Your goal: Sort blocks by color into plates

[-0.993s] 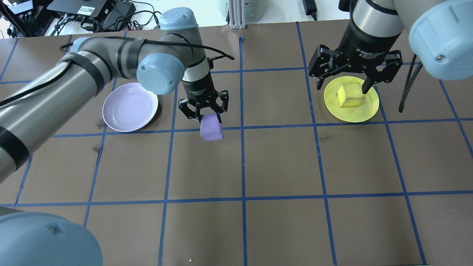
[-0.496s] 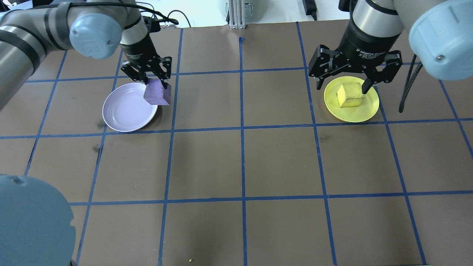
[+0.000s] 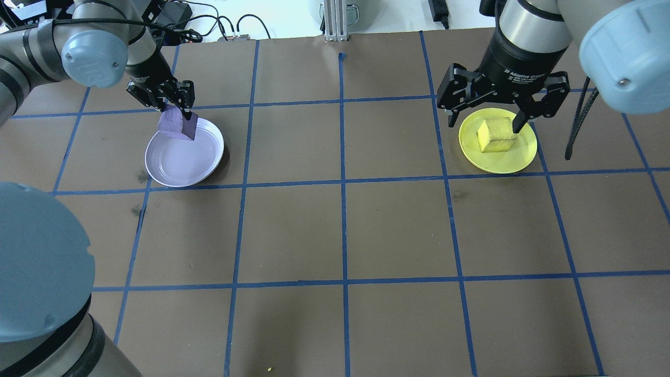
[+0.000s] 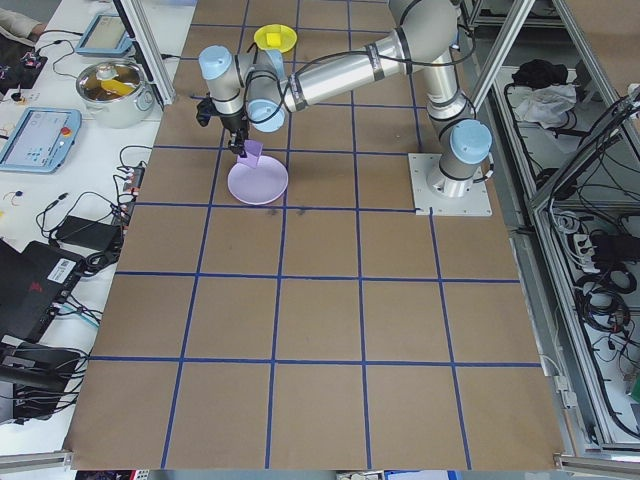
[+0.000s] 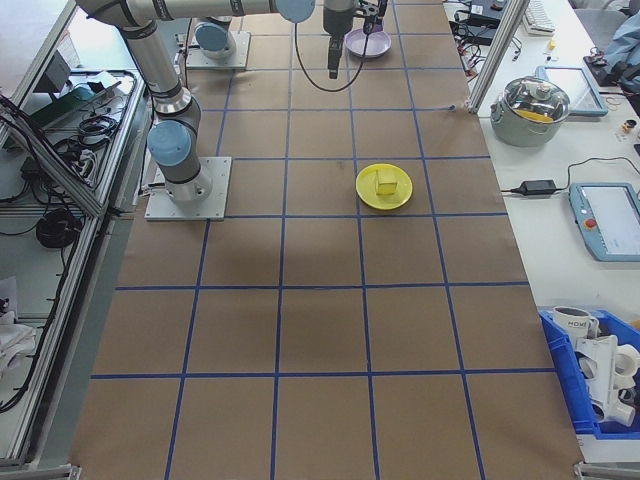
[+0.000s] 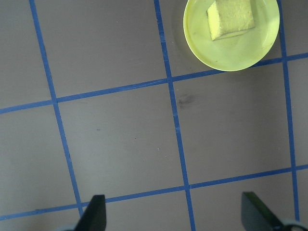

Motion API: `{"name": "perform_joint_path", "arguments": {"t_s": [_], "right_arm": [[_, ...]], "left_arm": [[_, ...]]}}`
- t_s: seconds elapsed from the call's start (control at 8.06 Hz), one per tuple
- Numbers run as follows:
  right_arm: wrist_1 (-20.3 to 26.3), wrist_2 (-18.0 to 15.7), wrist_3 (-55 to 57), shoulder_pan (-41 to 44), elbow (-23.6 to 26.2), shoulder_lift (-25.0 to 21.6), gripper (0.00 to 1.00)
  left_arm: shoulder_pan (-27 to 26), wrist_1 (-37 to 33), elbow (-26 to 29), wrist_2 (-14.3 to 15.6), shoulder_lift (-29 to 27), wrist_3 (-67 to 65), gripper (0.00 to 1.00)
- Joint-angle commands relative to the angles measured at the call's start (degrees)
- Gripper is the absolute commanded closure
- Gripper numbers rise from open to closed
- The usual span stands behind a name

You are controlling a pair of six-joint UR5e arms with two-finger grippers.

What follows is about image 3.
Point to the aluminium profile post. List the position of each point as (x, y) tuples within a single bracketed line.
[(335, 21)]

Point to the plain black electronics box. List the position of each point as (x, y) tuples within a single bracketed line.
[(175, 13)]

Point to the black power adapter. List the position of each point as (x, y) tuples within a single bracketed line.
[(437, 8)]

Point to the yellow foam block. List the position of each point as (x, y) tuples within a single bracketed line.
[(497, 136)]

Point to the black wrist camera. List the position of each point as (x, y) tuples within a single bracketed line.
[(488, 6)]

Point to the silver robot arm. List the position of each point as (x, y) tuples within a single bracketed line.
[(42, 262), (623, 52)]

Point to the black box with white label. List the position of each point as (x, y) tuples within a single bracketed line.
[(36, 11)]

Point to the yellow plate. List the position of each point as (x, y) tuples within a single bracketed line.
[(502, 162)]

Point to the purple foam block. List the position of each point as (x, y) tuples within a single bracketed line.
[(175, 125)]

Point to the purple plate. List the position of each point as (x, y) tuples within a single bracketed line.
[(183, 162)]

